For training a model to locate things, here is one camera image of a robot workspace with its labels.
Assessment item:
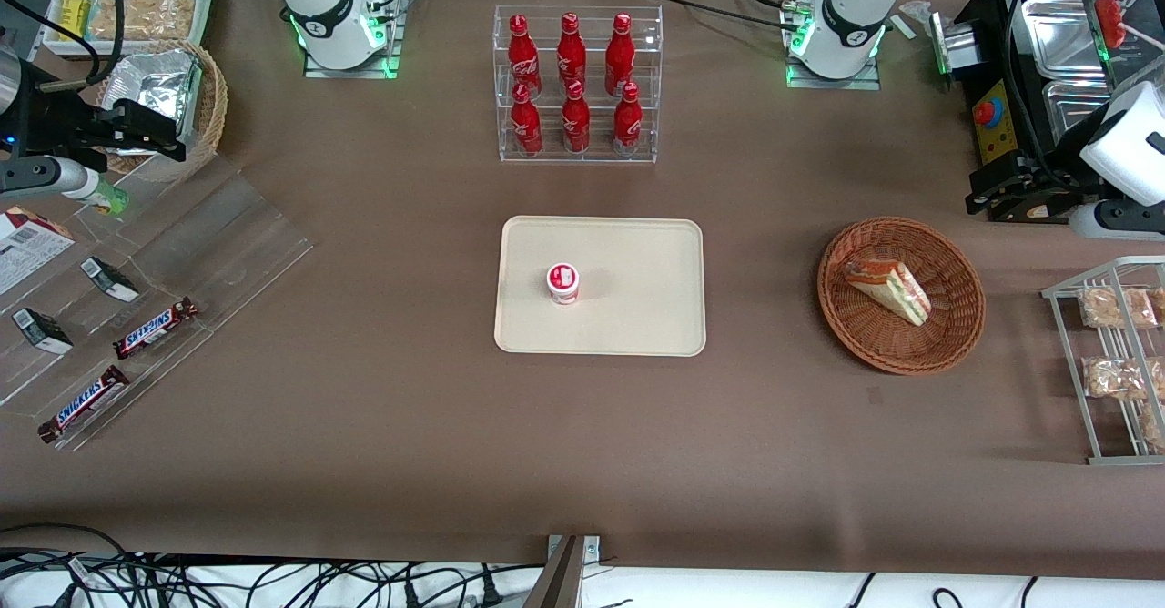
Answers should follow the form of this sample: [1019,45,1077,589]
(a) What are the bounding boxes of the small black white box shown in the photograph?
[12,308,74,355]
[80,257,140,303]

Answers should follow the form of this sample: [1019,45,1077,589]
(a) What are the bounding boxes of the white red paper box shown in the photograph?
[0,207,76,296]

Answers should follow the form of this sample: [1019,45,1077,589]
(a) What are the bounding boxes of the green plastic bottle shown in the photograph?
[86,176,130,216]

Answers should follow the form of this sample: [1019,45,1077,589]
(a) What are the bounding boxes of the beige plastic tray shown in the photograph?
[494,216,707,357]

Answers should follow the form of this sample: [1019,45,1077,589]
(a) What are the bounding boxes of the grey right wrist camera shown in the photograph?
[0,157,99,201]

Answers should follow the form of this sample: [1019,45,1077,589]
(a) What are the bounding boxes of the silver metal box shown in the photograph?
[928,12,980,77]

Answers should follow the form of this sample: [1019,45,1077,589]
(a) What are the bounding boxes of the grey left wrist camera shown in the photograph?
[1069,198,1165,241]

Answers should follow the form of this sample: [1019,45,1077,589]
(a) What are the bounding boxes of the silver metal bracket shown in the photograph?
[523,535,602,608]

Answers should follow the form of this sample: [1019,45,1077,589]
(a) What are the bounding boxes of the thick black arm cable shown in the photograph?
[0,0,126,92]

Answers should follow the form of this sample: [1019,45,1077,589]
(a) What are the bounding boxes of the red sausage skewer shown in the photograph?
[1092,0,1165,50]

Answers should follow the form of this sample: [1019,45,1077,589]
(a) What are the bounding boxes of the black table cable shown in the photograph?
[637,0,806,31]

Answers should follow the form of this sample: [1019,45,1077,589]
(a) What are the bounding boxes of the white plastic bin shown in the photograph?
[41,0,217,59]

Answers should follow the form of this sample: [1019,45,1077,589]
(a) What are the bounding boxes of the steel food pan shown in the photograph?
[1042,80,1116,149]
[1021,0,1108,81]

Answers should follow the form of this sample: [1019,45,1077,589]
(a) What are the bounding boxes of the black cable bundle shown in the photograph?
[0,523,547,608]

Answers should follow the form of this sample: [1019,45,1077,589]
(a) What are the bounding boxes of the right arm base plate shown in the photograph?
[303,0,402,79]

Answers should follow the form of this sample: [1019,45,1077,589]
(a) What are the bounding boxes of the grey metal wire rack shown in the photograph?
[1042,256,1165,466]

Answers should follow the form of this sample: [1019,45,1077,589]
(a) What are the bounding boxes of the light wicker basket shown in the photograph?
[95,39,228,183]

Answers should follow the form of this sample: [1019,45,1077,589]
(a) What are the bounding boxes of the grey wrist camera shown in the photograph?
[1069,198,1165,241]
[0,157,99,201]

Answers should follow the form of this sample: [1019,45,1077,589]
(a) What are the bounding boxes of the black food warmer appliance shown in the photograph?
[951,0,1165,224]

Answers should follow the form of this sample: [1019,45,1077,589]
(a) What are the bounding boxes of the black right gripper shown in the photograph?
[20,89,187,163]

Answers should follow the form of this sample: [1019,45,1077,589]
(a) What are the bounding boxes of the clear acrylic stepped stand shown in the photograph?
[0,153,315,452]

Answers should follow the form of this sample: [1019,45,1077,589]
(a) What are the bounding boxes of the yellow snack box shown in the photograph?
[58,0,92,43]

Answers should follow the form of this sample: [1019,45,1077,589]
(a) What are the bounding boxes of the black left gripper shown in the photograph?
[967,148,1107,222]

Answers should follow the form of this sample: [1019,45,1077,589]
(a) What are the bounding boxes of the silver foil bag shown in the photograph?
[107,48,203,152]

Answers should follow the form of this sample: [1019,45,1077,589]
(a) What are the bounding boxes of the clear bagged pastry snacks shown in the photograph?
[89,0,198,42]

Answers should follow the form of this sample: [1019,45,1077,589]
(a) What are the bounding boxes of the brown wicker basket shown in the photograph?
[816,217,987,376]

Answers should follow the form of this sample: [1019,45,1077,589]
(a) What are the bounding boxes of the triangle sandwich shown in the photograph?
[842,258,932,327]

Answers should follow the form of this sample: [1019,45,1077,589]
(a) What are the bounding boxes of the snickers chocolate bar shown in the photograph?
[37,365,130,444]
[113,297,198,360]

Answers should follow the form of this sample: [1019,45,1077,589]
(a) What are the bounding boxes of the clear acrylic bottle rack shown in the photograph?
[493,5,664,165]

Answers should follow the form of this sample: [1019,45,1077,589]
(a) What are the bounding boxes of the red cola bottle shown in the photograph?
[510,82,544,156]
[557,12,588,90]
[508,14,542,99]
[561,80,592,154]
[613,82,644,157]
[605,13,635,96]

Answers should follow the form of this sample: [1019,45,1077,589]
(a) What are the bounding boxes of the white red yogurt cup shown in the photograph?
[546,263,581,306]

